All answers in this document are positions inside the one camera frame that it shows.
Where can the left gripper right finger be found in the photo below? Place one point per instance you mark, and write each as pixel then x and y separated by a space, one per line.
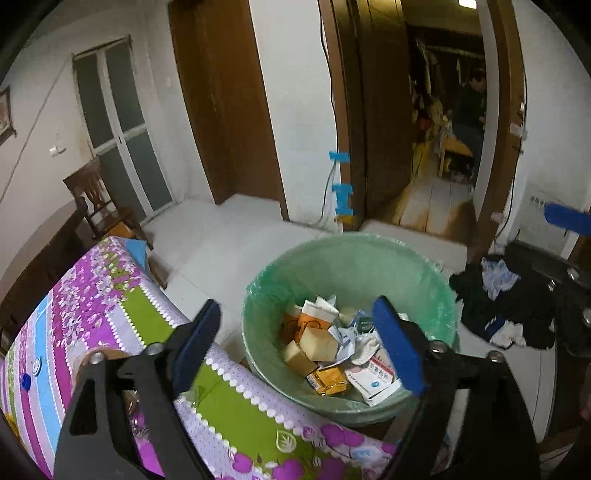
pixel 404 342

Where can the gold foil box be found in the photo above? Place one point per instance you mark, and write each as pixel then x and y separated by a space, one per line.
pixel 328 382

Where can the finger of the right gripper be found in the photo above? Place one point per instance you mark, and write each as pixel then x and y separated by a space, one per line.
pixel 567 218

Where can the blue bottle cap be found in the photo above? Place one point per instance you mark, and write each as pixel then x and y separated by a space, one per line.
pixel 26 382

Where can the glass double door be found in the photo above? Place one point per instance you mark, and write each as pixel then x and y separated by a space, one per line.
pixel 117 130

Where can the open brown doorway frame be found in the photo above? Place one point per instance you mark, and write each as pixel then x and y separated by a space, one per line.
pixel 428 98

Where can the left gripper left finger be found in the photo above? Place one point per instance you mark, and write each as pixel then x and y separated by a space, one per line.
pixel 191 343

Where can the framed wall picture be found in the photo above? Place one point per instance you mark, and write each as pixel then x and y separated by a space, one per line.
pixel 6 124

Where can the white silver foil bag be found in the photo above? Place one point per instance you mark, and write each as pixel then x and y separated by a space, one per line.
pixel 376 380

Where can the dark wooden dining table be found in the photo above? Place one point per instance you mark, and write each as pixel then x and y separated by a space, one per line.
pixel 46 256

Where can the brown wooden door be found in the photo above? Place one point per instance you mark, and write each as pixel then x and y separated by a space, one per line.
pixel 222 85

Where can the pile of dark clothes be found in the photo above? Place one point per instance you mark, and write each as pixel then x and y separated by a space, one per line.
pixel 503 306

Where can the white round lid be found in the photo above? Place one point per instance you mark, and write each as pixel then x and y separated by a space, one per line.
pixel 36 366

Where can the blue tape pieces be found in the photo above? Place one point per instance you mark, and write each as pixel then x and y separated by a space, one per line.
pixel 343 191

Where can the brown bun in plastic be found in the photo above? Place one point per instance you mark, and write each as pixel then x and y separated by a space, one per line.
pixel 110 354

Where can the wooden chair right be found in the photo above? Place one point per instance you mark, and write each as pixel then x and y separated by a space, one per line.
pixel 103 213

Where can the floral purple striped tablecloth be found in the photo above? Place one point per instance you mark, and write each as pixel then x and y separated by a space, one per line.
pixel 229 425

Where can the yellow sponge block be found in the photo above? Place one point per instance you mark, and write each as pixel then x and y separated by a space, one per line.
pixel 319 345

